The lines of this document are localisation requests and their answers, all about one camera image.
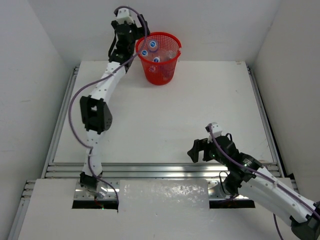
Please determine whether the white front cover sheet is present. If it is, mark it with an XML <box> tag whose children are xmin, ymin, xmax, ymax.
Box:
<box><xmin>118</xmin><ymin>179</ymin><xmax>210</xmax><ymax>212</ymax></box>

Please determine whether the aluminium front rail frame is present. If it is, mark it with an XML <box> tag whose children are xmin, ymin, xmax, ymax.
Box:
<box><xmin>7</xmin><ymin>63</ymin><xmax>301</xmax><ymax>240</ymax></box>

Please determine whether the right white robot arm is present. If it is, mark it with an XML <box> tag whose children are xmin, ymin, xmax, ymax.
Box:
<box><xmin>187</xmin><ymin>134</ymin><xmax>320</xmax><ymax>240</ymax></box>

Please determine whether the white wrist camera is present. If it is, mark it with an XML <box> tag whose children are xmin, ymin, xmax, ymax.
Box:
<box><xmin>205</xmin><ymin>122</ymin><xmax>223</xmax><ymax>138</ymax></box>
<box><xmin>115</xmin><ymin>8</ymin><xmax>135</xmax><ymax>25</ymax></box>

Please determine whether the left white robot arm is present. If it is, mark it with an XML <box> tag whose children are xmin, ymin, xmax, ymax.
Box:
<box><xmin>80</xmin><ymin>20</ymin><xmax>150</xmax><ymax>192</ymax></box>

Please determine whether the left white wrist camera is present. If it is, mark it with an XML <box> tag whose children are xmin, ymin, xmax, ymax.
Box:
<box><xmin>115</xmin><ymin>8</ymin><xmax>135</xmax><ymax>25</ymax></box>

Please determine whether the clear ribbed bottle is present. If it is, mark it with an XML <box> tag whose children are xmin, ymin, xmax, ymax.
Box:
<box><xmin>164</xmin><ymin>50</ymin><xmax>177</xmax><ymax>61</ymax></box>

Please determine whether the red plastic mesh bin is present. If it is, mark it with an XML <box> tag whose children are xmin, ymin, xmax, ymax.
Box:
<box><xmin>135</xmin><ymin>31</ymin><xmax>182</xmax><ymax>86</ymax></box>

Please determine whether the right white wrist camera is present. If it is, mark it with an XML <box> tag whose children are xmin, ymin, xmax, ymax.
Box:
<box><xmin>205</xmin><ymin>122</ymin><xmax>223</xmax><ymax>138</ymax></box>

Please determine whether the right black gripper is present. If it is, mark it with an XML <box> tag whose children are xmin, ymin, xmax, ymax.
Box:
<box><xmin>187</xmin><ymin>137</ymin><xmax>229</xmax><ymax>167</ymax></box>

